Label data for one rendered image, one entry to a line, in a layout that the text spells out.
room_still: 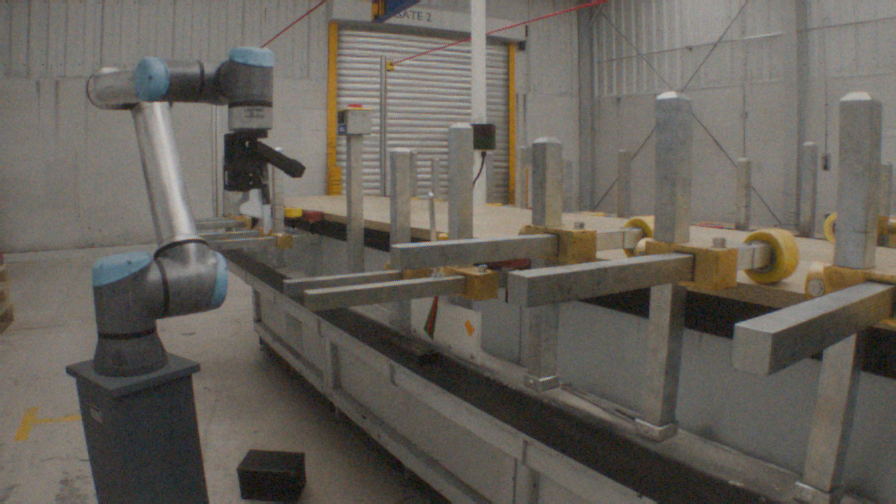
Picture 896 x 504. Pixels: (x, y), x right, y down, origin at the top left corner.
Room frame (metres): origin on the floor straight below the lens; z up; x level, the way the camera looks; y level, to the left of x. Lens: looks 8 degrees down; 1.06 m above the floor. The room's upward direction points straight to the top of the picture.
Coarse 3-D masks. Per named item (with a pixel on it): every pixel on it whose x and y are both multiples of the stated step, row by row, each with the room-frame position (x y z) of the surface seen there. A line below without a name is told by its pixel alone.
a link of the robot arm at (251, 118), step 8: (232, 112) 1.12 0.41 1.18; (240, 112) 1.12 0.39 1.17; (248, 112) 1.12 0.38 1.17; (256, 112) 1.12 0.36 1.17; (264, 112) 1.14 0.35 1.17; (272, 112) 1.17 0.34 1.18; (232, 120) 1.12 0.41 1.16; (240, 120) 1.12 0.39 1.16; (248, 120) 1.12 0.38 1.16; (256, 120) 1.13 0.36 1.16; (264, 120) 1.14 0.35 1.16; (272, 120) 1.17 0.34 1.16; (232, 128) 1.13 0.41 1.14; (240, 128) 1.12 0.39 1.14; (248, 128) 1.12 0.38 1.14; (256, 128) 1.13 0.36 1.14; (264, 128) 1.14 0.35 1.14; (272, 128) 1.17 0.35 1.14
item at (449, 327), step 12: (420, 300) 1.26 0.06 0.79; (432, 300) 1.22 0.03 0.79; (420, 312) 1.26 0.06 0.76; (444, 312) 1.18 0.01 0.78; (456, 312) 1.14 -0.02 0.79; (468, 312) 1.11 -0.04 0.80; (420, 324) 1.26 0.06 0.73; (444, 324) 1.18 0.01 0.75; (456, 324) 1.14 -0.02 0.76; (420, 336) 1.26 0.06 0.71; (444, 336) 1.18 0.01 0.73; (456, 336) 1.14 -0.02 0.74; (468, 336) 1.10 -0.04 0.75; (444, 348) 1.18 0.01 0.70; (456, 348) 1.14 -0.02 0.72; (468, 348) 1.10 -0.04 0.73; (468, 360) 1.10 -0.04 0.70
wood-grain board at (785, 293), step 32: (384, 224) 1.83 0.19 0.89; (416, 224) 1.75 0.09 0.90; (480, 224) 1.75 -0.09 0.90; (512, 224) 1.75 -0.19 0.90; (608, 224) 1.77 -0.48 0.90; (608, 256) 1.10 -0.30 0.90; (800, 256) 1.09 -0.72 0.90; (832, 256) 1.09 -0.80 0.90; (736, 288) 0.83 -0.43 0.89; (768, 288) 0.78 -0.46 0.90; (800, 288) 0.77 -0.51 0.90
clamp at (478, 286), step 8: (448, 272) 1.16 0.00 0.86; (456, 272) 1.14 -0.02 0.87; (464, 272) 1.12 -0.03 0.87; (472, 272) 1.10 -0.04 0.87; (488, 272) 1.10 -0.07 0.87; (496, 272) 1.11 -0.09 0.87; (472, 280) 1.09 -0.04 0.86; (480, 280) 1.09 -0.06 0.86; (488, 280) 1.10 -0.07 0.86; (496, 280) 1.11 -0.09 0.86; (472, 288) 1.09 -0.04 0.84; (480, 288) 1.09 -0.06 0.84; (488, 288) 1.10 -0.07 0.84; (496, 288) 1.11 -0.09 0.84; (464, 296) 1.12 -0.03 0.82; (472, 296) 1.09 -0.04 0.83; (480, 296) 1.09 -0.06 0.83; (488, 296) 1.10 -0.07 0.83; (496, 296) 1.11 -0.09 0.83
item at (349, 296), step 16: (336, 288) 1.00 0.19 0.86; (352, 288) 1.00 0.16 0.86; (368, 288) 1.01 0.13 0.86; (384, 288) 1.03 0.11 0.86; (400, 288) 1.04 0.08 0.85; (416, 288) 1.06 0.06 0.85; (432, 288) 1.08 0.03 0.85; (448, 288) 1.09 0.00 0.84; (464, 288) 1.11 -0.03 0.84; (304, 304) 0.98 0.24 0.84; (320, 304) 0.96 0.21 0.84; (336, 304) 0.98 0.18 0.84; (352, 304) 0.99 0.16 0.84; (368, 304) 1.01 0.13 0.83
